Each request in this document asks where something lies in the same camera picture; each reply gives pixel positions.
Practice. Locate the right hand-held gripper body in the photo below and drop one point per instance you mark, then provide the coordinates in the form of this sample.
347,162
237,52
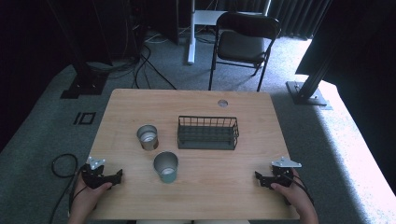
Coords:
281,175

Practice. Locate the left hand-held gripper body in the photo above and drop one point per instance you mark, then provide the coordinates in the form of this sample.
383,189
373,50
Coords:
93,177

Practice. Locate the copper metal cup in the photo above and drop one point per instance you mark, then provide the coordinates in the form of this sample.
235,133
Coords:
147,138

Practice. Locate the teal metal cup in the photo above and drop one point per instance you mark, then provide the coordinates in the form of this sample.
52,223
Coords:
166,171

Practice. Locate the person's left hand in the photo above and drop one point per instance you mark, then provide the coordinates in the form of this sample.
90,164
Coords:
85,199

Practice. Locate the person's right hand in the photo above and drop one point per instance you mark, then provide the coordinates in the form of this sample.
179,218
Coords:
295,196

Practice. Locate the round grey table grommet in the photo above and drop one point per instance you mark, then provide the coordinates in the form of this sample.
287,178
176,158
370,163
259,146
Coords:
222,103

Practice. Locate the black metal stand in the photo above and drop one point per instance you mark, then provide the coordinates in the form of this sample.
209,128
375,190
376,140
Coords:
85,82
306,93

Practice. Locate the black folding chair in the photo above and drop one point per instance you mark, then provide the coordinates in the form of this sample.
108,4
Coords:
241,46

